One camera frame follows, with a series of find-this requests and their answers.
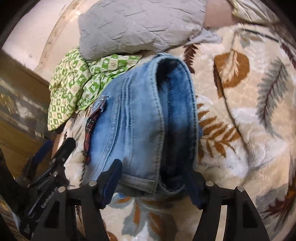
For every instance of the grey quilted pillow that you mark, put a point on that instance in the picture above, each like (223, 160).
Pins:
(113, 27)

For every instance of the green white patterned pillow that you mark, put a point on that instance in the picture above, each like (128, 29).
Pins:
(77, 82)

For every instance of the cream leaf print blanket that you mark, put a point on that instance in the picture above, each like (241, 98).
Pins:
(245, 93)

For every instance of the cream satin pillow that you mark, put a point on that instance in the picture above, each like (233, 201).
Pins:
(253, 11)

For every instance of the wooden bedside furniture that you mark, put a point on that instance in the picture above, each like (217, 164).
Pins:
(25, 100)

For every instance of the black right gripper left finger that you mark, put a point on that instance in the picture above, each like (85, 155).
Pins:
(58, 222)

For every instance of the blue denim jeans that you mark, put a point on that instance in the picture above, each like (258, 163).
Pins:
(147, 118)

